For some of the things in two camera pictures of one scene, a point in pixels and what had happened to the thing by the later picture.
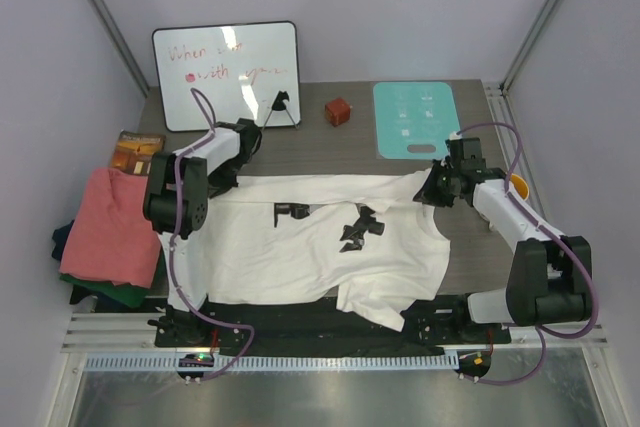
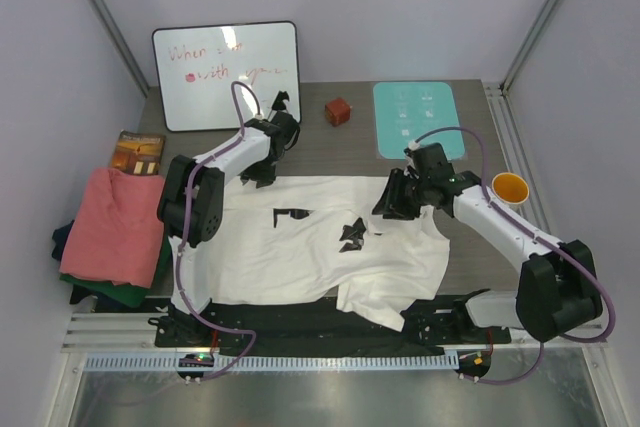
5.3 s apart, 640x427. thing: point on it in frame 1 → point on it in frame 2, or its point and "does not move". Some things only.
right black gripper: x=429 y=193 → x=389 y=201
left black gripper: x=217 y=185 → x=262 y=178
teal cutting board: x=415 y=114 does not move
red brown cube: x=338 y=111 does not move
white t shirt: x=363 y=238 does not move
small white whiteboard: x=250 y=71 does not move
